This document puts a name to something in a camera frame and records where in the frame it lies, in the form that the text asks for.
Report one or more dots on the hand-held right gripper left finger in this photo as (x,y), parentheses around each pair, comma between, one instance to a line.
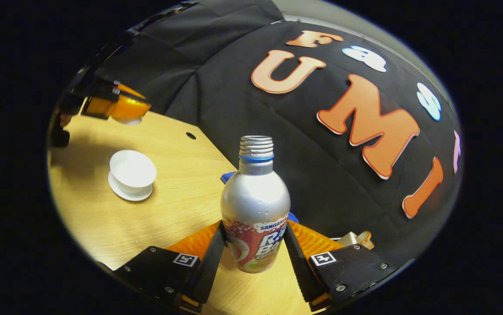
(210,271)

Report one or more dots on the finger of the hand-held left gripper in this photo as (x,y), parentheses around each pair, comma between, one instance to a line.
(122,89)
(124,107)

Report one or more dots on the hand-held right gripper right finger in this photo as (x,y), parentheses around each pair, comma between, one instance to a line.
(299,271)

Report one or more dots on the white teacup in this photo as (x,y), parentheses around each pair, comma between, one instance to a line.
(133,168)

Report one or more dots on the silver water bottle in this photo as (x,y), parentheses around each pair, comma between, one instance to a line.
(255,197)

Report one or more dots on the bread slice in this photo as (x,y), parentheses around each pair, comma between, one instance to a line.
(367,239)

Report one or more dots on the white saucer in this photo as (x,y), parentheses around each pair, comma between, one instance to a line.
(135,196)

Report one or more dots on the blue towel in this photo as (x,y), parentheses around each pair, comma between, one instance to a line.
(228,177)

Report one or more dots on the black backdrop cloth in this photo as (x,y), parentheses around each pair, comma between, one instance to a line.
(234,87)

